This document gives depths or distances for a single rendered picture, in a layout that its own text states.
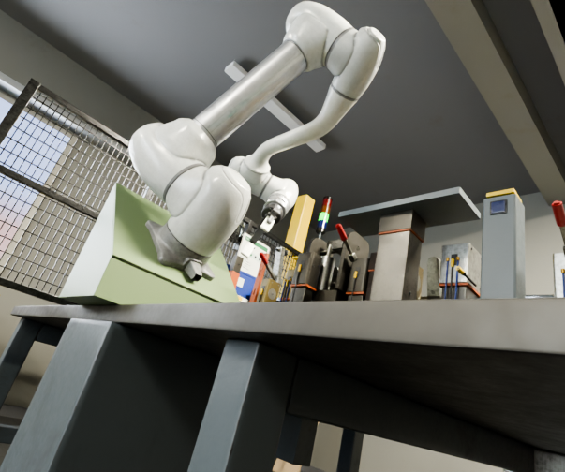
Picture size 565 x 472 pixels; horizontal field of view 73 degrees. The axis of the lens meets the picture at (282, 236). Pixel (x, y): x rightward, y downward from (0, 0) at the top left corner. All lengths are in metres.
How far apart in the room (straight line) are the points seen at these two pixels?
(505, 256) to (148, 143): 0.91
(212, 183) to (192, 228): 0.13
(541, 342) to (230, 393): 0.38
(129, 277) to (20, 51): 3.63
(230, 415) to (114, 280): 0.48
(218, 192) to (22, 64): 3.52
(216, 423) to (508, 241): 0.70
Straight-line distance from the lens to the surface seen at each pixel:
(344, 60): 1.22
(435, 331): 0.34
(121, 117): 4.43
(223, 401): 0.56
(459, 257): 1.16
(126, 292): 0.93
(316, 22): 1.26
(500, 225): 0.98
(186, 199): 1.01
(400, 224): 1.09
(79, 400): 0.88
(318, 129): 1.32
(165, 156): 1.07
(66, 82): 4.38
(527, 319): 0.32
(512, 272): 0.92
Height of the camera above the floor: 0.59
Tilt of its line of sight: 23 degrees up
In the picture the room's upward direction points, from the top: 15 degrees clockwise
